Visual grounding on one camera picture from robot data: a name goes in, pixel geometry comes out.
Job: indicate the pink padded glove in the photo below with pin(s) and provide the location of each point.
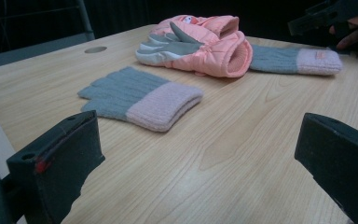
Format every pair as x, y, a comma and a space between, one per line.
211, 54
217, 25

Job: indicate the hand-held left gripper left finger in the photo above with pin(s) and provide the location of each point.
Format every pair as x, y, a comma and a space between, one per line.
59, 161

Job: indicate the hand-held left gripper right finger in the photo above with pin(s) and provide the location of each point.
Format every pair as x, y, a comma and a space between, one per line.
341, 161

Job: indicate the grey and pink knit glove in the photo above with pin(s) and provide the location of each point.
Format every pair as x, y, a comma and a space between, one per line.
276, 59
136, 96

